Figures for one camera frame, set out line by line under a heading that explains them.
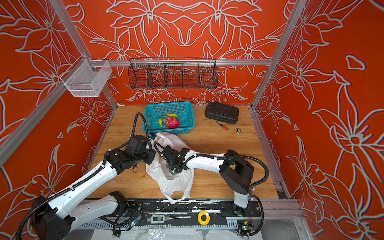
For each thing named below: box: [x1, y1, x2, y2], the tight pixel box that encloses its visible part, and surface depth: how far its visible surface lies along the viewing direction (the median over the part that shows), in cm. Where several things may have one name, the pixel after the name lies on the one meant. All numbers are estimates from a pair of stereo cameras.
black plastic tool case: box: [204, 102, 240, 125], surface depth 109 cm
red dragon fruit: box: [163, 117, 180, 129], surface depth 102 cm
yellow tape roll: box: [197, 210, 211, 226], surface depth 70 cm
